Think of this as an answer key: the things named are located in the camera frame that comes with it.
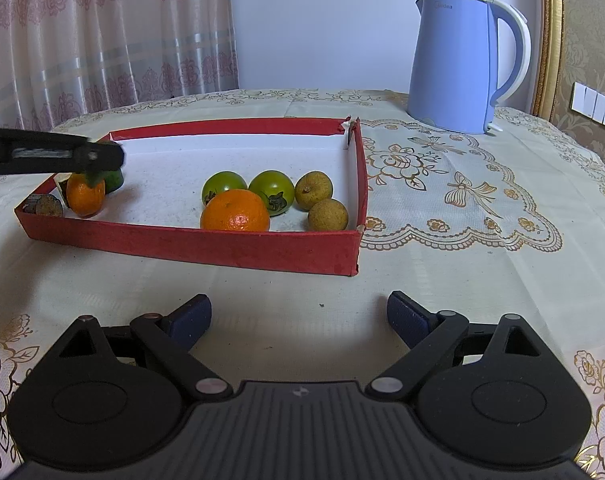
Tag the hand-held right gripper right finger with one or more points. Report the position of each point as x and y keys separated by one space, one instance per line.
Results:
x=410 y=317

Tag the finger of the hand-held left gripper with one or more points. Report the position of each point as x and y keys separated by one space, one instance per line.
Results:
x=105 y=157

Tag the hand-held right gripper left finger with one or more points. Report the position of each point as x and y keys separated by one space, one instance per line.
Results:
x=190 y=320

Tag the green cucumber piece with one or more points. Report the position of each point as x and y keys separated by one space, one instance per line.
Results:
x=115 y=182

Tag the small orange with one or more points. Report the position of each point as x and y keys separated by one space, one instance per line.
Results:
x=85 y=197

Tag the red cardboard tray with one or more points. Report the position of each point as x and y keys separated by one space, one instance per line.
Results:
x=182 y=160

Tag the large orange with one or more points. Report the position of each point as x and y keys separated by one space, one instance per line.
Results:
x=235 y=212

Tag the green tomato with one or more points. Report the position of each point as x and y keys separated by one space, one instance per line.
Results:
x=225 y=182
x=272 y=185

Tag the brown longan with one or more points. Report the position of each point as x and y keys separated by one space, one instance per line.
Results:
x=328 y=216
x=313 y=190

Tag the pink patterned curtain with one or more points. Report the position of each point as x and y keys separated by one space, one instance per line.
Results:
x=107 y=35

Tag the blue electric kettle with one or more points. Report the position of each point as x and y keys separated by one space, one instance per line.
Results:
x=452 y=70

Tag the white wall switch panel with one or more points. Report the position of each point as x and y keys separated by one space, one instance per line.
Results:
x=594 y=104

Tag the gold ornate frame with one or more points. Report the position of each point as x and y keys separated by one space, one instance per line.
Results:
x=549 y=20

